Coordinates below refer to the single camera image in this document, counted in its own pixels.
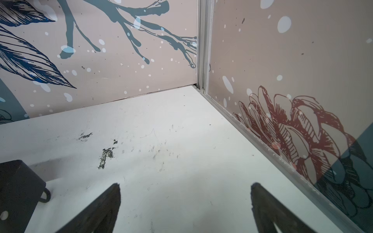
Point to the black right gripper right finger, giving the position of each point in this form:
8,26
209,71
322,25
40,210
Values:
271,216

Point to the black wire dish rack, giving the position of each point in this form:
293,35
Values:
21,190

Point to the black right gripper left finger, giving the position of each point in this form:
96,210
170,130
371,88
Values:
100,216

